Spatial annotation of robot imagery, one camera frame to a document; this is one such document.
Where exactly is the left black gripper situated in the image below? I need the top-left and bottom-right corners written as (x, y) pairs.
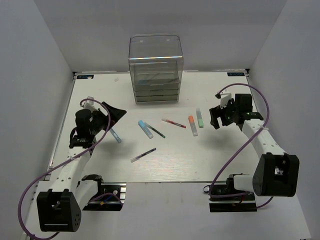
top-left (90, 102), bottom-right (127, 136)

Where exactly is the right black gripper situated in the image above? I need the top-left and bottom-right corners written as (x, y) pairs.
top-left (210, 98), bottom-right (240, 130)

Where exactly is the green cap highlighter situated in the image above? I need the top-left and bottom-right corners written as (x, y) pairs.
top-left (196, 108), bottom-right (204, 128)

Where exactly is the blue cap highlighter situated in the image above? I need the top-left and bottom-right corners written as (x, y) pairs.
top-left (138, 120), bottom-right (154, 139)

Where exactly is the orange cap highlighter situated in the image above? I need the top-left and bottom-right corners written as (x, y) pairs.
top-left (188, 115), bottom-right (198, 137)

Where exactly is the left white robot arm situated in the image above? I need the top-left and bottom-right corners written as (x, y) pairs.
top-left (36, 99), bottom-right (127, 232)

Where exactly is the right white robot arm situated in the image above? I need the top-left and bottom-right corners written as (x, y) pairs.
top-left (208, 92), bottom-right (300, 200)

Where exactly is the light blue gel pen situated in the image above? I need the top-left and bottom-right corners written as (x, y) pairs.
top-left (109, 128), bottom-right (122, 144)

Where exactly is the green gel pen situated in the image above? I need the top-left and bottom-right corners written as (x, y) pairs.
top-left (145, 122), bottom-right (166, 139)

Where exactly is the purple black gel pen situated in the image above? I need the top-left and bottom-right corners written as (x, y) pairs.
top-left (130, 148), bottom-right (157, 163)

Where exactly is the red gel pen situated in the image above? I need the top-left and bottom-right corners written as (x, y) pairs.
top-left (161, 118), bottom-right (186, 129)

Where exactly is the clear plastic drawer organizer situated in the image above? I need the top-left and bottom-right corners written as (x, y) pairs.
top-left (128, 33), bottom-right (184, 104)

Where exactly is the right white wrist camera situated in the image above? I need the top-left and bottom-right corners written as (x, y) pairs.
top-left (215, 90), bottom-right (232, 109)

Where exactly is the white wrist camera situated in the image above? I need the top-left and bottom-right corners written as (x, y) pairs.
top-left (215, 90), bottom-right (232, 109)
top-left (82, 96), bottom-right (97, 112)

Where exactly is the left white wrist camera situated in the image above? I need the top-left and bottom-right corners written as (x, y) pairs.
top-left (82, 96), bottom-right (97, 112)

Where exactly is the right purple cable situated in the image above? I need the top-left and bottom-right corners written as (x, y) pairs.
top-left (203, 83), bottom-right (275, 210)

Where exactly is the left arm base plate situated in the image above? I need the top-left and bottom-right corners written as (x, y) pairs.
top-left (79, 174), bottom-right (127, 212)

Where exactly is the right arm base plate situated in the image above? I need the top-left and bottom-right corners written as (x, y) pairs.
top-left (209, 184), bottom-right (257, 213)

